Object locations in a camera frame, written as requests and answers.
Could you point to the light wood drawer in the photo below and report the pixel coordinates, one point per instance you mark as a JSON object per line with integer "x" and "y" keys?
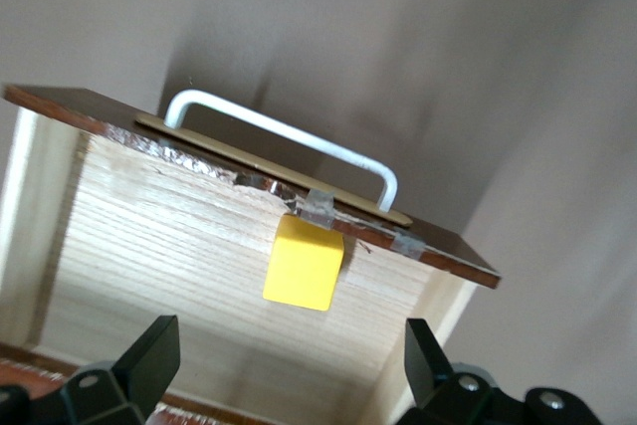
{"x": 174, "y": 246}

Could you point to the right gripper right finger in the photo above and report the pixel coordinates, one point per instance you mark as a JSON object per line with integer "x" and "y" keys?
{"x": 428, "y": 380}

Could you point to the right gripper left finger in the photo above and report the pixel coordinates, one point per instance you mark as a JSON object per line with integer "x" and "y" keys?
{"x": 134, "y": 375}

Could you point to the yellow wooden block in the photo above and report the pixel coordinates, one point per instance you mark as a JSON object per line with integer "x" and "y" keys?
{"x": 303, "y": 266}

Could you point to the grey tape piece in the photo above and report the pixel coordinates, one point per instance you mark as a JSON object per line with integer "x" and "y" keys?
{"x": 318, "y": 208}
{"x": 408, "y": 245}

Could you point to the dark brown wooden cabinet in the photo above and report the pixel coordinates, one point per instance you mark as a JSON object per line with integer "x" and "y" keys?
{"x": 40, "y": 375}

